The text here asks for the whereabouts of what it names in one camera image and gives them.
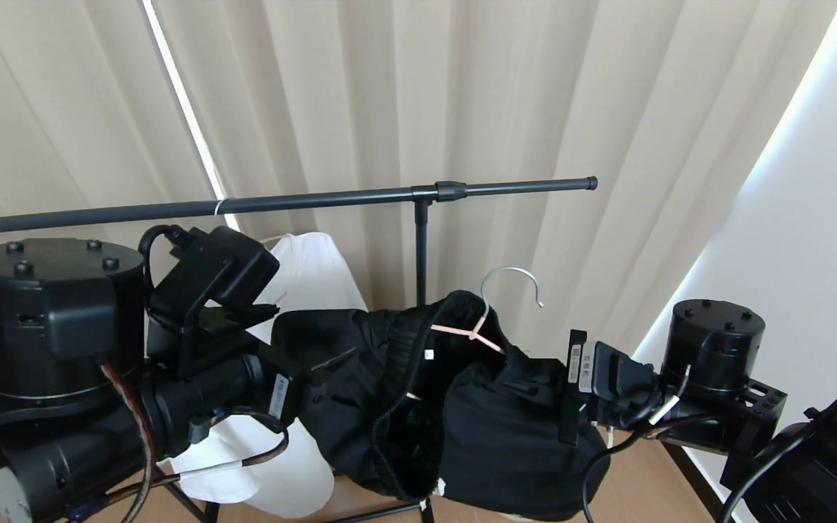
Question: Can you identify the black clothes rack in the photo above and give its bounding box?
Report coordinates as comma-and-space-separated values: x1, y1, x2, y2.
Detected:
0, 177, 599, 523

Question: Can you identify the black garment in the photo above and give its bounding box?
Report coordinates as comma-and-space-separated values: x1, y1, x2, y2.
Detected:
271, 291, 612, 522

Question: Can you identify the beige curtain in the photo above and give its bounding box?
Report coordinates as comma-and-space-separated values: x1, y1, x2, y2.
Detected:
0, 0, 837, 466

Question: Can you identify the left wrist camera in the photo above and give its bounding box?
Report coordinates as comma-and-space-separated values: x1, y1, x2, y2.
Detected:
139, 225, 281, 380

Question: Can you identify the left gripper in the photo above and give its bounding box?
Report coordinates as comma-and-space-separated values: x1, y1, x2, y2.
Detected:
145, 304, 312, 453

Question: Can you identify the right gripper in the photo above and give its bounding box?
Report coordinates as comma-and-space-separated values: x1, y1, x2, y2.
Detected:
559, 385, 658, 446

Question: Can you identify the white printed sleeveless top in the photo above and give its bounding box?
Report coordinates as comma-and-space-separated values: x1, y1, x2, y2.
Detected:
161, 232, 370, 518

